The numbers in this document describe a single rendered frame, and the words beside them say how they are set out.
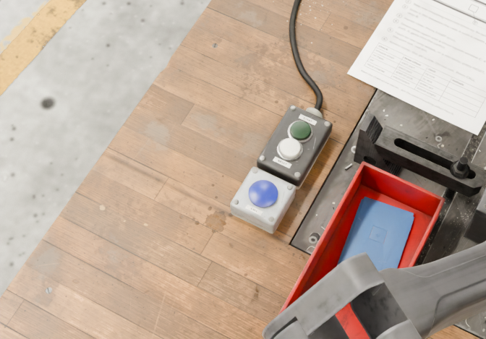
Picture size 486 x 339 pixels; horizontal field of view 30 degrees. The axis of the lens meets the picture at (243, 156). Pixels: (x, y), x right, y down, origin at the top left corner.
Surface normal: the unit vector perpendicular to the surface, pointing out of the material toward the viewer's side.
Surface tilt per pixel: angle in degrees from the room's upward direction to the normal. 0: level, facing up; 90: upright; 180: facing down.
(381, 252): 0
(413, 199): 90
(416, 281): 22
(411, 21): 1
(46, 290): 0
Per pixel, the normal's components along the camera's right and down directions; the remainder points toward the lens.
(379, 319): -0.82, 0.20
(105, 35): -0.01, -0.48
